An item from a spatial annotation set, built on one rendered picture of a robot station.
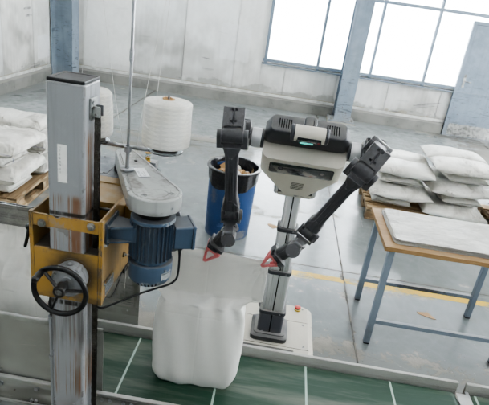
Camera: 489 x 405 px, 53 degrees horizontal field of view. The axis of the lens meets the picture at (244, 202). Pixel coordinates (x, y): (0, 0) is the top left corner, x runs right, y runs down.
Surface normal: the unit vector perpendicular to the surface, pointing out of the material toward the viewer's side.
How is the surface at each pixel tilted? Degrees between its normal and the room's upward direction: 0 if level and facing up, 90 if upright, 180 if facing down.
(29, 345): 90
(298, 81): 90
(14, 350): 90
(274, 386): 0
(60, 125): 90
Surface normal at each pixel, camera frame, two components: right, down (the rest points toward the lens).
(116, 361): 0.13, -0.91
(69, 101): -0.10, 0.38
